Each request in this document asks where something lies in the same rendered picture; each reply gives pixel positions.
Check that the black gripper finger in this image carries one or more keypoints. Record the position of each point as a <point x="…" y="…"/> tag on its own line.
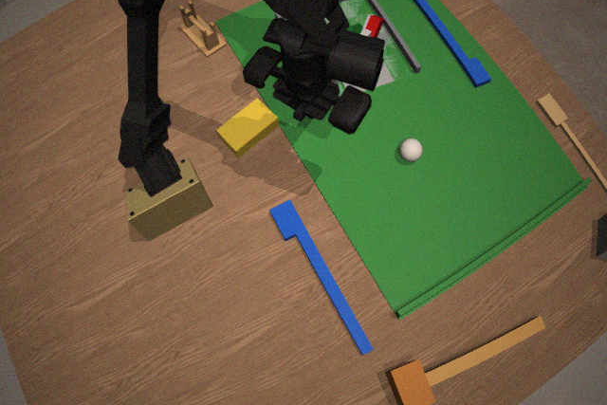
<point x="313" y="112"/>
<point x="291" y="102"/>

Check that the white golf ball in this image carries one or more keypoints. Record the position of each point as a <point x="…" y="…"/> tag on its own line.
<point x="411" y="149"/>

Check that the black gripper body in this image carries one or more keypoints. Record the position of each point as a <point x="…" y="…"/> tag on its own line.
<point x="349" y="108"/>

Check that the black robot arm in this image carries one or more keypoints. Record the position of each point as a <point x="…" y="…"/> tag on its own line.
<point x="307" y="44"/>

